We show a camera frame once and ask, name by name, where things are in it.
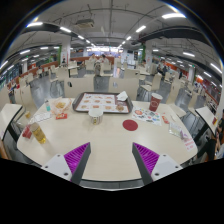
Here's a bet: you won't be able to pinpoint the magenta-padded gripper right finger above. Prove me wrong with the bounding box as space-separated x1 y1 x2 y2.
131 142 183 186

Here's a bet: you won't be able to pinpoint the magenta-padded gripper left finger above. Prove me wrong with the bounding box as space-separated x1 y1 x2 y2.
41 142 92 186

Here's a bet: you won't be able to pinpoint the clear bottle with yellow drink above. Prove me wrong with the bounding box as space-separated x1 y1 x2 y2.
29 121 47 145

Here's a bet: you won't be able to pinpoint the flat round red coaster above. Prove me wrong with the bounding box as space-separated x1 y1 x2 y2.
122 119 139 132

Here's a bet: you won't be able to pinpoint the clear plastic packet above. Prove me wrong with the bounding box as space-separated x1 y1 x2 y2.
168 121 184 139

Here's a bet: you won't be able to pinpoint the colourful sticker sheet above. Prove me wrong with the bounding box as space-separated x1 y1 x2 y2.
131 107 163 127

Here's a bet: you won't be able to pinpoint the white and pink leaflet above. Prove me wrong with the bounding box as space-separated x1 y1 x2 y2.
181 131 198 152

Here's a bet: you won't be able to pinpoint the small red sauce packet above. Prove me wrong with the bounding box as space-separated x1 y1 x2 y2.
55 113 69 121

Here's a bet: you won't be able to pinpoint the white patterned mug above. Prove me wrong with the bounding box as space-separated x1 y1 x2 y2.
88 108 104 126

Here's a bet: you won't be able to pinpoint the white paper slip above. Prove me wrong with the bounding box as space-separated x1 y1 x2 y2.
32 111 54 123

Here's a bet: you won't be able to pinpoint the clear plastic bag with food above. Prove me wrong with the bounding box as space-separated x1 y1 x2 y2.
49 97 73 116

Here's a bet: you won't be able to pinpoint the red pouch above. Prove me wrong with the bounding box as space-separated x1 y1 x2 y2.
21 124 33 140

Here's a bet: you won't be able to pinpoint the red paper cup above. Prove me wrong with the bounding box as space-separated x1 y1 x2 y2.
148 92 164 113

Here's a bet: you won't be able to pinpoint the small bottle with green label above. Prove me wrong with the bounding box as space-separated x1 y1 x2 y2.
44 98 52 113

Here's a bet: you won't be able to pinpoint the dark food tray, paper liner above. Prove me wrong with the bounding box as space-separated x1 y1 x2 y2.
72 91 134 115

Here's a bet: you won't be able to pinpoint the white paper napkin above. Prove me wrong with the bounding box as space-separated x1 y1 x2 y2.
116 90 129 102

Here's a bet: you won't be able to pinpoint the beige canteen chairs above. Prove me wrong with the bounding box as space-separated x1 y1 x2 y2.
0 59 224 116

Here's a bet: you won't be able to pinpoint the white neighbouring table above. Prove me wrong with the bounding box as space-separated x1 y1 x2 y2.
0 103 25 141
194 105 219 134

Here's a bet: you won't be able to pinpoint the ceiling air conditioner unit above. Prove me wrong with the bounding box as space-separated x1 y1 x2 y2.
74 18 96 29

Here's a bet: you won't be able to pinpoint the ceiling strip lights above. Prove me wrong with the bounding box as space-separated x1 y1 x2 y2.
0 12 224 79

